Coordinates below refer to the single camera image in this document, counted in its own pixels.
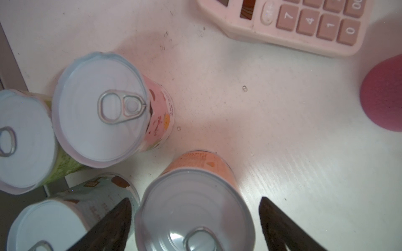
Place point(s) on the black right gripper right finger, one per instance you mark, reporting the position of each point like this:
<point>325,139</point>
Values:
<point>282,233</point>

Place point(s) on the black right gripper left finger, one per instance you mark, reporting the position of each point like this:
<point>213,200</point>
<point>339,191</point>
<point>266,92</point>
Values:
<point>110,233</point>

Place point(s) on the pink label can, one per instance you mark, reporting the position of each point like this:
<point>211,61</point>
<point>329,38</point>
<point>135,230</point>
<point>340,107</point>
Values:
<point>104,110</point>
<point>194,205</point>

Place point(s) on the left side blue can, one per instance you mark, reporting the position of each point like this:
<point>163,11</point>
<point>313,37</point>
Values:
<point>63,219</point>

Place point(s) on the green label can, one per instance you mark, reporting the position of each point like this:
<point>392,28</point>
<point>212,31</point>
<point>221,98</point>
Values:
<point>31,155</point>

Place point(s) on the pink round container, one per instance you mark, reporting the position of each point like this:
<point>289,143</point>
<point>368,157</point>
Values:
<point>381,94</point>

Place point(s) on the grey metal cabinet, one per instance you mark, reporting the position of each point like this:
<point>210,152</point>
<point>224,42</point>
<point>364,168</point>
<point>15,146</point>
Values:
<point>12,84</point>

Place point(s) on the pink calculator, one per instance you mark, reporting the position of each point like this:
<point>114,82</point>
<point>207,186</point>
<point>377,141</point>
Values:
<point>329,28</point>

